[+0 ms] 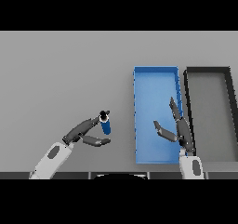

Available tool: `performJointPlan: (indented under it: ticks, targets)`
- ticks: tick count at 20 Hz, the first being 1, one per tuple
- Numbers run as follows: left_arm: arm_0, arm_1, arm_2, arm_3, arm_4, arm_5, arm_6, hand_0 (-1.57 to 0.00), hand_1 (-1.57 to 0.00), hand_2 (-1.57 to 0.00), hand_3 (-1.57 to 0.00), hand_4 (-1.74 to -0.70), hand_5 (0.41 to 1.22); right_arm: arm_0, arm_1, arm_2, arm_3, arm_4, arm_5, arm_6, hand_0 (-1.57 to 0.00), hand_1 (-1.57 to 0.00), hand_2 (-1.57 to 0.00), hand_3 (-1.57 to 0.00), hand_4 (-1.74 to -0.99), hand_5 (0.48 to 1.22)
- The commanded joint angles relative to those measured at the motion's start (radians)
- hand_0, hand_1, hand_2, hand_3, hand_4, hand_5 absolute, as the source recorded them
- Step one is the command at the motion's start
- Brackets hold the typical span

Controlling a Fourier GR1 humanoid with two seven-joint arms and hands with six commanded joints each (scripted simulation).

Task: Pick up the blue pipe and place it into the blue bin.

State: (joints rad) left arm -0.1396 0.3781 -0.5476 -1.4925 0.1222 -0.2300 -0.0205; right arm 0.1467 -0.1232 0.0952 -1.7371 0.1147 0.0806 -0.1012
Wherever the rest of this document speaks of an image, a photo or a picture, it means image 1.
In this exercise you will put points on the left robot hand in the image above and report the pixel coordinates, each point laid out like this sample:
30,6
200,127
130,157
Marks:
81,130

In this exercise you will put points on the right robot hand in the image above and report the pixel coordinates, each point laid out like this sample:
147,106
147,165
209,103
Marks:
181,129

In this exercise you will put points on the blue pipe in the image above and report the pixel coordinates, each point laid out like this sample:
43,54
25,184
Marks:
105,125

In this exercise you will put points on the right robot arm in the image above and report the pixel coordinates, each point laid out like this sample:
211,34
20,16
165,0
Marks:
191,167

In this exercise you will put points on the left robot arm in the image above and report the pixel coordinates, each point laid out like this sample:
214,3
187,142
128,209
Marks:
49,160

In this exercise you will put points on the blue bin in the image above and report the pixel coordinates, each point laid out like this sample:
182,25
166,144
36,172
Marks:
155,116

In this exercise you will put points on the dark grey bin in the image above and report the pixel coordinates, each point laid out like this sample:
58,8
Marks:
210,116

